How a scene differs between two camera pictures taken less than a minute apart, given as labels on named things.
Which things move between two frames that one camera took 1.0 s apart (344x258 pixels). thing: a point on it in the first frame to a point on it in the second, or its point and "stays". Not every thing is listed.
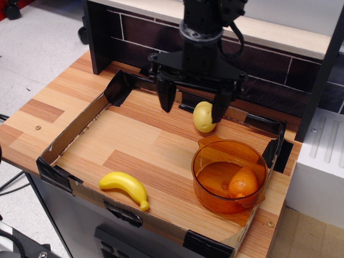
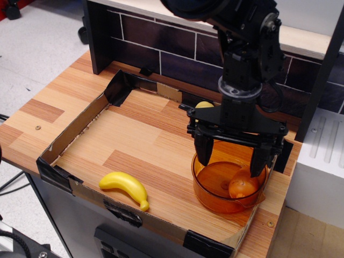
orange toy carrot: [243, 183] stays
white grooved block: [316, 186] stays
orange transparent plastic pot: [228, 176] stays
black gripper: [198, 64] to [239, 119]
